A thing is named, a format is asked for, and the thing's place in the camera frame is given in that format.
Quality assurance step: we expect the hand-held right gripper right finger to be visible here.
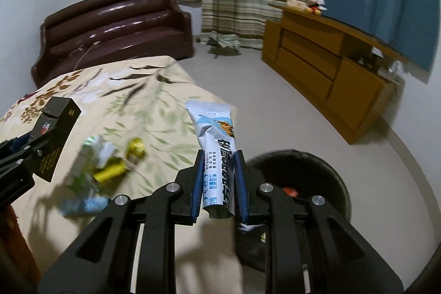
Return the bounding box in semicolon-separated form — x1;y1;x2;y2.
234;149;404;294

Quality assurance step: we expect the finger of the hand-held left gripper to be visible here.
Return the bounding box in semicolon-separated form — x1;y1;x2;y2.
0;134;34;160
0;130;65;185

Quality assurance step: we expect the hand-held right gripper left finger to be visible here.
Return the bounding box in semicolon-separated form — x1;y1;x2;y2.
37;149;207;294

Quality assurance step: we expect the black long box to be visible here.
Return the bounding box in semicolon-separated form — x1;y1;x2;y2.
29;96;82;182

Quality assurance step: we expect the white blue sachet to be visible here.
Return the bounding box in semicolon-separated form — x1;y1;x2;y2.
185;99;238;220

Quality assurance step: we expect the yellow green wrapper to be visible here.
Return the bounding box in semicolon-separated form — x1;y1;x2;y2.
93;158;126;183

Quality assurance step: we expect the trash bin with black liner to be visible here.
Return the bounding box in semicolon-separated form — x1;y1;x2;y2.
246;149;352;277

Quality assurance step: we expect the green white packet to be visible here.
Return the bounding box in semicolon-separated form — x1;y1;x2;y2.
81;136;116;171

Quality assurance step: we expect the gold foil wrapper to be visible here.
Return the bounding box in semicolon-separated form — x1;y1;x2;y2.
126;137;145;164

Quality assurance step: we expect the floral cream blanket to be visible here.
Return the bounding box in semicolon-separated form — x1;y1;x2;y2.
0;55;242;281

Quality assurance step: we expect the wooden cabinet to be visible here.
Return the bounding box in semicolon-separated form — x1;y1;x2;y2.
261;2;407;144

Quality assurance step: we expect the checked cloth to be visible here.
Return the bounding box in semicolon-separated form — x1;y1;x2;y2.
208;33;240;48

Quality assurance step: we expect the dark brown leather sofa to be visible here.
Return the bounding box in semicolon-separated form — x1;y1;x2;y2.
31;0;193;90

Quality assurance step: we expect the white router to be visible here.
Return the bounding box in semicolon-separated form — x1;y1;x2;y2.
377;61;404;81

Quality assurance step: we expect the mouse plush toy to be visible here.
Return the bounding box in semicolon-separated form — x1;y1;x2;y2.
305;0;328;15

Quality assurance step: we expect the white charging cable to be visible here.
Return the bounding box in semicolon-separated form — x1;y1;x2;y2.
71;42;100;57

